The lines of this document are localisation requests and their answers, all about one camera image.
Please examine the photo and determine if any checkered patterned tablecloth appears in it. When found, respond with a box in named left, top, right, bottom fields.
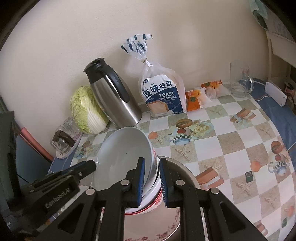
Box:
left=47, top=78, right=296, bottom=241

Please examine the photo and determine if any large stainless steel basin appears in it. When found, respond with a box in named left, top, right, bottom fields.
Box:
left=123, top=155, right=202, bottom=241

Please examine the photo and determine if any white rectangular box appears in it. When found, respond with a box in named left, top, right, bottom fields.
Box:
left=264, top=82, right=287, bottom=107

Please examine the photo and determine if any orange snack packet right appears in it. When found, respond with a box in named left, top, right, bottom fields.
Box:
left=201, top=80, right=231, bottom=99

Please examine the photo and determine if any floral pink plate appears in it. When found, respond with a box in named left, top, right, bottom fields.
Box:
left=123, top=203, right=180, bottom=240

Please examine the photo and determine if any white wooden chair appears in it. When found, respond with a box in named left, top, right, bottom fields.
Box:
left=265, top=30, right=295, bottom=89

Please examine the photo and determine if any clear glass cup back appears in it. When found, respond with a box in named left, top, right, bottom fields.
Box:
left=63, top=118, right=81, bottom=138

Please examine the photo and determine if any clear glass cup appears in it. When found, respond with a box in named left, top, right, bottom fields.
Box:
left=63, top=118, right=81, bottom=138
left=50, top=130, right=75, bottom=151

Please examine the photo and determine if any pale grey shallow bowl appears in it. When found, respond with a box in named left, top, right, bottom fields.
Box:
left=93, top=127, right=158, bottom=195

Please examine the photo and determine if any orange snack packet left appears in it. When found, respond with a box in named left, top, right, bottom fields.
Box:
left=185, top=88, right=212, bottom=111

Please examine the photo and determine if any clear glass cup front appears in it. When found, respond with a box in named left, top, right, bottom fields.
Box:
left=50, top=130, right=75, bottom=151

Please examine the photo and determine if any toast bread bag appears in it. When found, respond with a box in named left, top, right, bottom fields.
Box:
left=121, top=34, right=187, bottom=117

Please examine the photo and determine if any orange snack packet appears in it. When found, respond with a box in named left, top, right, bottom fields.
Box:
left=201, top=80, right=231, bottom=99
left=185, top=88, right=212, bottom=111

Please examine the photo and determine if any steel thermos jug black handle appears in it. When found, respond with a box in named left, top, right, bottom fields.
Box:
left=84, top=58, right=142, bottom=128

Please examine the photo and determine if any clear glass mug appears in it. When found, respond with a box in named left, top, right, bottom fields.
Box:
left=230, top=61, right=255, bottom=98

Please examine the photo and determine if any white bowl red floral rim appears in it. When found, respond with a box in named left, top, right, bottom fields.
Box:
left=125, top=149, right=161, bottom=215

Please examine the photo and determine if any napa cabbage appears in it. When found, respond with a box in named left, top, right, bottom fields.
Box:
left=70, top=86, right=109, bottom=134

